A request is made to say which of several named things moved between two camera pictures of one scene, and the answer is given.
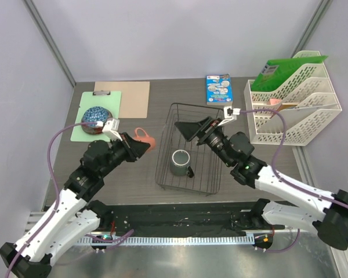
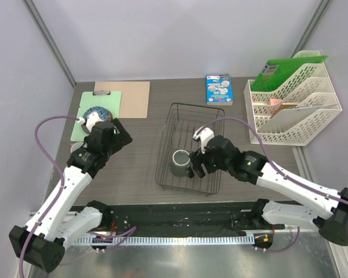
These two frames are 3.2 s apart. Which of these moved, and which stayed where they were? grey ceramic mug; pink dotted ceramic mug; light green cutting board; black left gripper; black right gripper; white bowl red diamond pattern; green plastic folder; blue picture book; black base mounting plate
Moved: black left gripper; pink dotted ceramic mug; black right gripper
Stayed: grey ceramic mug; blue picture book; light green cutting board; white bowl red diamond pattern; green plastic folder; black base mounting plate
